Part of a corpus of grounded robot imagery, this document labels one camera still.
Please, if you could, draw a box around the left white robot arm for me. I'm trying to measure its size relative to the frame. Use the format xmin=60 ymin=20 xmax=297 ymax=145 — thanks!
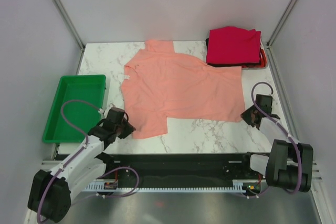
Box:
xmin=28 ymin=108 xmax=135 ymax=223

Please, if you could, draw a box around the pink t shirt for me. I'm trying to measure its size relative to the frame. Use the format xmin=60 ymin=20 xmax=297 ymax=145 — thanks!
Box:
xmin=121 ymin=40 xmax=245 ymax=139

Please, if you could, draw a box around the left aluminium frame post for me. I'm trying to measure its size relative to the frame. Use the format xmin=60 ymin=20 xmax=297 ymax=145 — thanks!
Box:
xmin=51 ymin=0 xmax=85 ymax=52

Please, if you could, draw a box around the folded red t shirt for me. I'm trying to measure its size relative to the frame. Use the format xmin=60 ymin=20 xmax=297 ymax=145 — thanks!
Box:
xmin=206 ymin=26 xmax=261 ymax=65

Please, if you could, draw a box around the white slotted cable duct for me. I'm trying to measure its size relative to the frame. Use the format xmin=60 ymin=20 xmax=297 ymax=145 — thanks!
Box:
xmin=82 ymin=180 xmax=246 ymax=193

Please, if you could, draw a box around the green plastic tray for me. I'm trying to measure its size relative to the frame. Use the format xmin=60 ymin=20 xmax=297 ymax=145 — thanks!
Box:
xmin=42 ymin=74 xmax=106 ymax=144

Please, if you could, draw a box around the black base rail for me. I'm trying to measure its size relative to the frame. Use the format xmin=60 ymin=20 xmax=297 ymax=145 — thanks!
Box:
xmin=106 ymin=153 xmax=260 ymax=187

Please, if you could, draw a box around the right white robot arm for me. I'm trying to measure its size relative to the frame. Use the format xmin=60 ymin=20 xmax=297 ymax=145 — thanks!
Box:
xmin=240 ymin=94 xmax=313 ymax=193

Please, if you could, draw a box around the right aluminium frame post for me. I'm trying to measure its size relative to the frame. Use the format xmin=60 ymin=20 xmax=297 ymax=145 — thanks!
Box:
xmin=266 ymin=0 xmax=299 ymax=48

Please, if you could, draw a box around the aluminium frame post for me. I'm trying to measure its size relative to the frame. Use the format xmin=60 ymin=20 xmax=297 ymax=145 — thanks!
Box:
xmin=51 ymin=0 xmax=85 ymax=52
xmin=266 ymin=0 xmax=299 ymax=48

